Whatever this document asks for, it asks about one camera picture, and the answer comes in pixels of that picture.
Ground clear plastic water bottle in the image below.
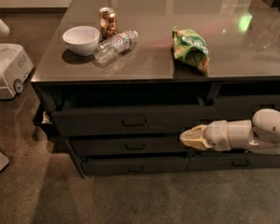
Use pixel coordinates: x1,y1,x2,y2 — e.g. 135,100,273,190
92,31,138,63

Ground bottom right drawer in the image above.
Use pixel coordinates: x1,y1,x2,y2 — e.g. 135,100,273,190
188,152,280,171

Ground middle left drawer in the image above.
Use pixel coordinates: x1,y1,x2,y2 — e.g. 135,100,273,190
70,134,190,156

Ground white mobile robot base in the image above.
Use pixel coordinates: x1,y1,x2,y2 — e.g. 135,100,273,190
0,43,34,100

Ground orange soda can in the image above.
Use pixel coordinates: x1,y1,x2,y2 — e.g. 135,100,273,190
99,7,118,39

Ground bottom left drawer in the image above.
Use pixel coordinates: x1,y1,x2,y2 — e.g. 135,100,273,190
81,156,189,175

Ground dark grey drawer cabinet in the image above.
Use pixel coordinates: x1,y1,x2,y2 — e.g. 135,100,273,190
32,0,280,176

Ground green snack chip bag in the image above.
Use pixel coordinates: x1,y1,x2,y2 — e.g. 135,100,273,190
172,27,209,77

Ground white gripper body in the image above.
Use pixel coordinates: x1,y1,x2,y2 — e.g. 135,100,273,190
204,120,231,151

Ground top right drawer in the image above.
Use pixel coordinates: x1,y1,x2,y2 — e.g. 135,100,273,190
213,94,280,120

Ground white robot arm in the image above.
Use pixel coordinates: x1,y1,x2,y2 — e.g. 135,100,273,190
179,108,280,155

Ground black bin beside cabinet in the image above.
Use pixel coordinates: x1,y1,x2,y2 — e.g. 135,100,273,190
33,105,57,138

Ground dark grey drawer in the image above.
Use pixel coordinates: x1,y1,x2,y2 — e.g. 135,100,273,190
51,103,215,136

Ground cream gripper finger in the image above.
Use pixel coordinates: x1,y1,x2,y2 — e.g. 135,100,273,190
180,124,206,138
180,137,213,150

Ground white ceramic bowl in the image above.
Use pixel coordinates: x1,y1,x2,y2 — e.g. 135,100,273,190
63,26,100,56

